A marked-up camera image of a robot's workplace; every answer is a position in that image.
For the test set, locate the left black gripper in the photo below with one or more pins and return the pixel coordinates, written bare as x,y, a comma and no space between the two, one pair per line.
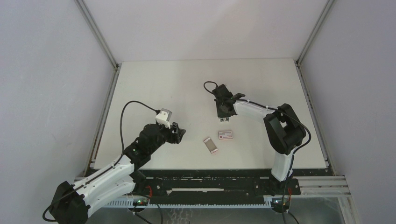
175,137

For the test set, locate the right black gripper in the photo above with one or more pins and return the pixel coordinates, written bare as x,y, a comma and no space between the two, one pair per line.
221,114

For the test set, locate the red staple box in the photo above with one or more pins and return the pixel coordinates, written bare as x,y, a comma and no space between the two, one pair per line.
224,135

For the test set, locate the cardboard staple box tray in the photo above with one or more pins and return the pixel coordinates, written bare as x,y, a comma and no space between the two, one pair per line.
210,145

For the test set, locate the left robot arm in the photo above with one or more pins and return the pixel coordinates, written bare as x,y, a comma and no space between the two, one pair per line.
74,203

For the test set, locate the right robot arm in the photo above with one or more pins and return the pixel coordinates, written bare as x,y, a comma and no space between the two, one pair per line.
285,132

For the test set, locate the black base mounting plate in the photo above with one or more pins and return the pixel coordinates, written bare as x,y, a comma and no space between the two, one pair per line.
215,186

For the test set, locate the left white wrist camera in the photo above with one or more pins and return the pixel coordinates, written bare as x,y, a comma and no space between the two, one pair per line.
163,117

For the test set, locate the white slotted cable duct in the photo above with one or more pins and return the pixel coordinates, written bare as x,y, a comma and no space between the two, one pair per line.
123,202

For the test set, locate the left aluminium frame post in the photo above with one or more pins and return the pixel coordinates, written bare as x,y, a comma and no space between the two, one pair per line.
88,17

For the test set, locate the aluminium frame post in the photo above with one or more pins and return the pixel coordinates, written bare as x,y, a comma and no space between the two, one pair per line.
302,77
88,17

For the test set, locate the right aluminium frame post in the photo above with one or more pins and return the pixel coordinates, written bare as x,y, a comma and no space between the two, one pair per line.
302,77

